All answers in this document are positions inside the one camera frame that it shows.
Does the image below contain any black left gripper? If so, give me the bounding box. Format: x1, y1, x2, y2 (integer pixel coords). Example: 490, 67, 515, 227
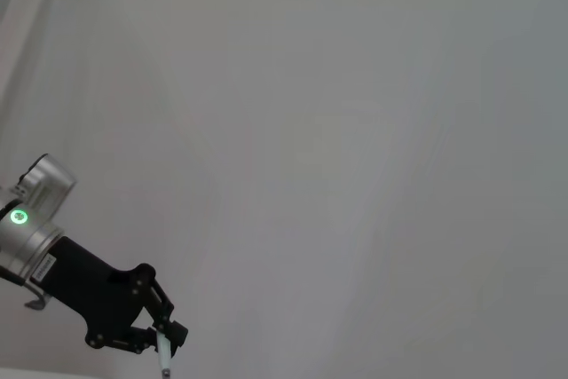
32, 235, 191, 356

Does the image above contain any blue-handled metal spoon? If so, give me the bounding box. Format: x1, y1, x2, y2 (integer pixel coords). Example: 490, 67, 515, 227
155, 328, 174, 377

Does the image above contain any left gripper cable with plug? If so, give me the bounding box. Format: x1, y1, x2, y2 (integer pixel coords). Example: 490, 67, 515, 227
23, 283, 51, 312

